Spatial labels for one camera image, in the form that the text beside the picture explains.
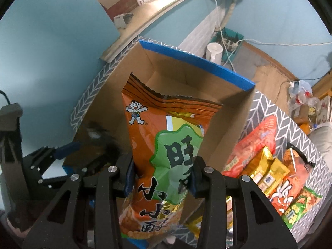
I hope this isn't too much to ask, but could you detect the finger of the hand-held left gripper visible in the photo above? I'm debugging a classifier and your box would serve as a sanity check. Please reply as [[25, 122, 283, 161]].
[[36, 156, 115, 187], [22, 141, 81, 184]]

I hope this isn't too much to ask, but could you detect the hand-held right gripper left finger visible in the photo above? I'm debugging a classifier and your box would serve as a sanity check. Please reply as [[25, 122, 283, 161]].
[[22, 154, 136, 249]]

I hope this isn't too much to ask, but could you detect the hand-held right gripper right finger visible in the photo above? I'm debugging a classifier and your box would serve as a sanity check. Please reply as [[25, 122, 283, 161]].
[[188, 156, 297, 249]]

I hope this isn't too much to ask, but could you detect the yellow snack packet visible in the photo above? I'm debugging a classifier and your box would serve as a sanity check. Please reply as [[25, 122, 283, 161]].
[[185, 197, 234, 242]]

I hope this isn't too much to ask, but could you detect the orange and green snack bag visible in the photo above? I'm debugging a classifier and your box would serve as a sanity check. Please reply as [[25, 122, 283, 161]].
[[118, 73, 223, 240]]

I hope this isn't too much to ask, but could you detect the gold foil snack packet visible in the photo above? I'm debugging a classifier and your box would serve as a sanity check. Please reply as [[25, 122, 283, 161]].
[[240, 146, 290, 198]]

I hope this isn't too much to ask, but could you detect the large red snack packet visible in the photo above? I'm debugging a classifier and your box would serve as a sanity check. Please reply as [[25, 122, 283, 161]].
[[222, 115, 277, 179]]

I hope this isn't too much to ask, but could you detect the orange snack packet black top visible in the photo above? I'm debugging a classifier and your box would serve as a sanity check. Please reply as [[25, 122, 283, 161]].
[[268, 142, 316, 216]]

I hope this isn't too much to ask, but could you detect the cardboard box with blue rim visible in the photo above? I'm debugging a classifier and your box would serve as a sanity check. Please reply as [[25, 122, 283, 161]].
[[62, 40, 256, 249]]

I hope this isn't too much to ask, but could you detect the green pea snack packet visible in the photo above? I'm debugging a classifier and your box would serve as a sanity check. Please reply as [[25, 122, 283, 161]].
[[281, 186, 323, 231]]

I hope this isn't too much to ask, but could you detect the grey chevron patterned cloth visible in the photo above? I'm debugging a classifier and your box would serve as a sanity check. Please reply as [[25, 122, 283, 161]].
[[70, 35, 332, 245]]

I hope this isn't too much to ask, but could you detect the white plastic cup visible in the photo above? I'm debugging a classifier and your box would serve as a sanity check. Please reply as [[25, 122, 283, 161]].
[[206, 42, 223, 63]]

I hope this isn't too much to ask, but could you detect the grey cushion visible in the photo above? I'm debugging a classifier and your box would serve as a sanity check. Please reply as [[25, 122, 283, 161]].
[[309, 124, 332, 161]]

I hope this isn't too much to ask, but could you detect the pile of clear plastic clutter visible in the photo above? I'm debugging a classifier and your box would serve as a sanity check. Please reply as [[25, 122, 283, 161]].
[[289, 79, 332, 135]]

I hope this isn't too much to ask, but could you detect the wooden desk board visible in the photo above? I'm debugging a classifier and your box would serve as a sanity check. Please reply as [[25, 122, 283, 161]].
[[101, 0, 208, 63]]

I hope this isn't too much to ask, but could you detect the white ribbed panel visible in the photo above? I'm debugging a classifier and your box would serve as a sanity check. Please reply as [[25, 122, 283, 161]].
[[179, 10, 223, 57]]

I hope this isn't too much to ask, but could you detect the teal plastic basket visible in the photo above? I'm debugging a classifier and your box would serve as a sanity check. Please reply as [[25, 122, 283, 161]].
[[210, 27, 244, 64]]

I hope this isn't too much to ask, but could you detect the open brown cardboard box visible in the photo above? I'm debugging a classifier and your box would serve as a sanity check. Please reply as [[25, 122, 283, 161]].
[[95, 0, 138, 21]]

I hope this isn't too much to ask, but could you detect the white cable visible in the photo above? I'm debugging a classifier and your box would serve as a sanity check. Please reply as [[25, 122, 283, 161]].
[[206, 0, 332, 73]]

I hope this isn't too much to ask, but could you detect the beige rope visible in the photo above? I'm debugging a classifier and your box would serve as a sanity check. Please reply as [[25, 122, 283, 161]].
[[225, 0, 238, 27]]

